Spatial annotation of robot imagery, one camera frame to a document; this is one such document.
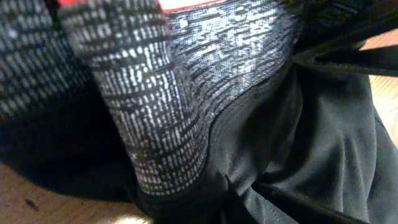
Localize black leggings with red waistband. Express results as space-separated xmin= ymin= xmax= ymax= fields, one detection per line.
xmin=1 ymin=0 xmax=397 ymax=223

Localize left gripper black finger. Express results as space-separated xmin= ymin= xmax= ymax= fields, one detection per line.
xmin=252 ymin=182 xmax=369 ymax=224

